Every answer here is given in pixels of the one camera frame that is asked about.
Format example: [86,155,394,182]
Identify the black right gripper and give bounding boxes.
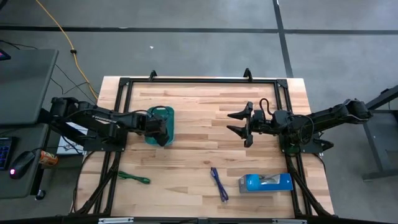
[226,101,274,148]

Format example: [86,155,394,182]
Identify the green plastic utensil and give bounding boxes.
[118,170,151,185]

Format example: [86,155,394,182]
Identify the purple braided USB-C cable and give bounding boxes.
[210,167,230,203]

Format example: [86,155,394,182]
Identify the teal plastic bin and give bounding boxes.
[144,105,175,147]

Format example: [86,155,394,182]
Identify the white paper sheet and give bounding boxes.
[57,121,90,156]

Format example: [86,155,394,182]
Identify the orange snack packet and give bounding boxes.
[39,150,60,166]

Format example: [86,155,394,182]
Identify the dark grey side table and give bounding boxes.
[341,84,398,182]

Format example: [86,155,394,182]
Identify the grey raised desk shelf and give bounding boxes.
[0,48,59,126]

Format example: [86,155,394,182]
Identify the black computer mouse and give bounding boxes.
[9,150,36,180]

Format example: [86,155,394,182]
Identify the grey desk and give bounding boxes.
[0,123,50,200]

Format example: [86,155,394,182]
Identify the black keyboard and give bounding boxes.
[0,136,13,171]

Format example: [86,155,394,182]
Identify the black aluminium table frame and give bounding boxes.
[70,67,336,224]

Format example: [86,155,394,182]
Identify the blue retail cable package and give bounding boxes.
[238,172,294,194]

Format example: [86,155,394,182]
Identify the black cable bundle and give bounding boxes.
[70,151,122,216]
[284,154,334,218]

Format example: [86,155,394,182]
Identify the thin black floor cables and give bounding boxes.
[0,39,97,105]

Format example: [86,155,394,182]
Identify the silver metal bracket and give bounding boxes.
[272,218,308,224]
[98,217,134,224]

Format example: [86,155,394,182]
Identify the yellow extension cord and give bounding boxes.
[35,0,100,103]

